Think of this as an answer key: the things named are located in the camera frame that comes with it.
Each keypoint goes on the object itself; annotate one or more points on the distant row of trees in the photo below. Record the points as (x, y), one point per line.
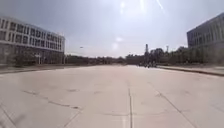
(100, 60)

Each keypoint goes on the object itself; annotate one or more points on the pale concrete slab road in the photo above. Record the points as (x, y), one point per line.
(110, 96)

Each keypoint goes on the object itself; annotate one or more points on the tall distant tower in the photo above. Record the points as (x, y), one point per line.
(146, 50)

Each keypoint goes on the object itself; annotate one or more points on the dark roadside verge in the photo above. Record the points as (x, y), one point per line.
(30, 68)

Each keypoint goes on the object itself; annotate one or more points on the raised kerb strip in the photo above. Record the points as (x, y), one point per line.
(196, 69)

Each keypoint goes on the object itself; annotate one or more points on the white multi-storey building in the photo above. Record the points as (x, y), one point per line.
(30, 40)

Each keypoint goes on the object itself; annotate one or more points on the grey multi-storey building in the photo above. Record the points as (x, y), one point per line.
(208, 40)

